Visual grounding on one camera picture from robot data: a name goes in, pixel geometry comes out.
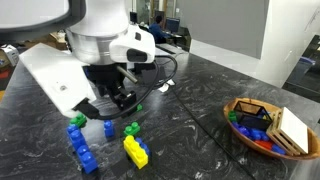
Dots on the red block in bowl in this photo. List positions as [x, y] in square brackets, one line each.
[266, 144]

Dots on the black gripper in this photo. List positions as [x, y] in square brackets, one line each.
[109, 81]

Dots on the blue block behind yellow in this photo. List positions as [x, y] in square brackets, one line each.
[143, 146]

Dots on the small green block far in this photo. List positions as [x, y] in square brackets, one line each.
[139, 107]

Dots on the wooden crate with white board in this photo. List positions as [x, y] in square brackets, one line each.
[289, 132]

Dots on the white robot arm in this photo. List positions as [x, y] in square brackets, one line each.
[102, 42]

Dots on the blue blocks in bowl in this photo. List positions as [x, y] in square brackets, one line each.
[255, 134]

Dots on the person in blue shirt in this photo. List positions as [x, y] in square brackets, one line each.
[156, 30]

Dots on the wooden oval bowl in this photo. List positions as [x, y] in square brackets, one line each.
[313, 140]

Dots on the computer monitor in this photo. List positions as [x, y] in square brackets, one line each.
[172, 25]

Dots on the green block in bowl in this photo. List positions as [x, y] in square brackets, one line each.
[232, 116]

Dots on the small blue block middle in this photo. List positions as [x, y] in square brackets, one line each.
[108, 128]

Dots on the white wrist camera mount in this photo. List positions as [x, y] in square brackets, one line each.
[60, 75]

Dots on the white paper scrap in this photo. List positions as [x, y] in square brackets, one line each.
[166, 86]

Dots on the long blue block left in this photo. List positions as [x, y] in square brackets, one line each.
[81, 148]

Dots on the black wire basket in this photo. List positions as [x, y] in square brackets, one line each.
[252, 115]

